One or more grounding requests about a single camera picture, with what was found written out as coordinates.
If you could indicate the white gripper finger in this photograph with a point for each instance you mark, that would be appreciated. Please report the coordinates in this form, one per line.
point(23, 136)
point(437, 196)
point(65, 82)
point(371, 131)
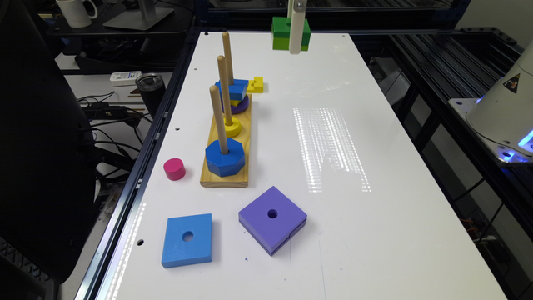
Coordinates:
point(296, 13)

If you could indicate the green square block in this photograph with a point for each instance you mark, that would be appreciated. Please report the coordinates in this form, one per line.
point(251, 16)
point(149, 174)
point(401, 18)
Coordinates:
point(280, 31)

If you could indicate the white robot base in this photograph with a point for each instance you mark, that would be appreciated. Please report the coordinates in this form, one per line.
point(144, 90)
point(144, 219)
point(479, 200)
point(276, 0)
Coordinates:
point(502, 118)

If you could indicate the small yellow notched block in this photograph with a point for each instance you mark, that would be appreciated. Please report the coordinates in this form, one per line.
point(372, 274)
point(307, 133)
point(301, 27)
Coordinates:
point(256, 85)

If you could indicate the small blue square block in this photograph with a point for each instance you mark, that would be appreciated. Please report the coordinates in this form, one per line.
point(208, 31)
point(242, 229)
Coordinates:
point(238, 90)

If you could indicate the blue octagon block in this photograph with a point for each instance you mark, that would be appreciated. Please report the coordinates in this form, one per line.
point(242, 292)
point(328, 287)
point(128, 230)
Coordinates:
point(224, 165)

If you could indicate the pink cylinder block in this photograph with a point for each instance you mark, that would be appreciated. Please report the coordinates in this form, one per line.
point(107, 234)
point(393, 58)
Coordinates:
point(174, 169)

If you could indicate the large purple square block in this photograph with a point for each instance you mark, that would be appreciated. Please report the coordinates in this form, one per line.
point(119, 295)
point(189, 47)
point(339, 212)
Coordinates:
point(272, 219)

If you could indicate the large blue square block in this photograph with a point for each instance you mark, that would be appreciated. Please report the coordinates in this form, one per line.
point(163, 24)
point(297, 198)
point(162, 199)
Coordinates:
point(188, 240)

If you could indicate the rear wooden peg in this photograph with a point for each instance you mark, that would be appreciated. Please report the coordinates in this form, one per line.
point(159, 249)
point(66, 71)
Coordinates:
point(228, 56)

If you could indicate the wooden peg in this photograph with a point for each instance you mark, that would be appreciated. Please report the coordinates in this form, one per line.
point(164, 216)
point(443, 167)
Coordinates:
point(219, 119)
point(228, 56)
point(222, 68)

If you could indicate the middle wooden peg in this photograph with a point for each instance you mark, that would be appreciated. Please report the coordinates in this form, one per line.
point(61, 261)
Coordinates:
point(222, 68)

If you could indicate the purple round disc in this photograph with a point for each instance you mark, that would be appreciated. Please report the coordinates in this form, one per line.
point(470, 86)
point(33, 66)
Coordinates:
point(244, 105)

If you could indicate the front wooden peg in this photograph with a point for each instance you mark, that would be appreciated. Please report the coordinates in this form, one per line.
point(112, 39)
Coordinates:
point(219, 119)

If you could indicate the silver monitor stand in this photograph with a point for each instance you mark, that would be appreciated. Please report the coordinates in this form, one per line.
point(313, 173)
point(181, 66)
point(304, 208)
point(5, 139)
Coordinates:
point(143, 19)

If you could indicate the black tumbler cup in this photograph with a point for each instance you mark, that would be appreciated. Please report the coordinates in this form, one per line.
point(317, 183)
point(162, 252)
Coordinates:
point(152, 89)

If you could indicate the wooden peg base board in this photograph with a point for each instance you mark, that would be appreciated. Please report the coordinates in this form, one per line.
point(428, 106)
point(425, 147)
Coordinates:
point(239, 180)

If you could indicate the white remote device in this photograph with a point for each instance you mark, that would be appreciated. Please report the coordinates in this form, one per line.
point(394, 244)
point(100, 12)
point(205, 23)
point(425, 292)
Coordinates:
point(120, 79)

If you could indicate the white mug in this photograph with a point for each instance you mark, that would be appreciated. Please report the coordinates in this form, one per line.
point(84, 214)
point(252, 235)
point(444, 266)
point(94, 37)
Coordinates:
point(76, 14)

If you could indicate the black office chair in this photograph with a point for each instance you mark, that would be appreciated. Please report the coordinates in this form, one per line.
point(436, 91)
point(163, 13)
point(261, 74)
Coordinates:
point(47, 186)

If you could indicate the yellow ring block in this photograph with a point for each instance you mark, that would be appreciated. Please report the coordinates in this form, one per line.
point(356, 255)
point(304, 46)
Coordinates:
point(233, 129)

